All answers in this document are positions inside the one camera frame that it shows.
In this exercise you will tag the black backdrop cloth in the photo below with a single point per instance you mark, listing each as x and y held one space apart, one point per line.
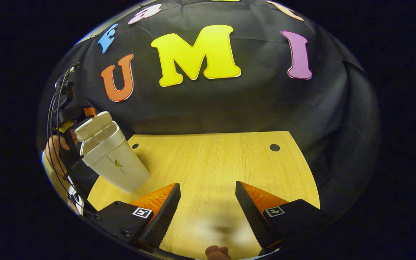
229 108

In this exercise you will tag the white desktop garbage bin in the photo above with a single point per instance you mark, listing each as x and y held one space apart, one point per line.
117 166

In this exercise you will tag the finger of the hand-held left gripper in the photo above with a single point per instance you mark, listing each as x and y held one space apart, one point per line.
72 113

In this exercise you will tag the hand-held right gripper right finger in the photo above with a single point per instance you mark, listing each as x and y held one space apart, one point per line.
253 220

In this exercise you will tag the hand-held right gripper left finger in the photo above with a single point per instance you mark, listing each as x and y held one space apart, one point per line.
163 220

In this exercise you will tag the wooden desktop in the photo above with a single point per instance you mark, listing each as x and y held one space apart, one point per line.
211 162

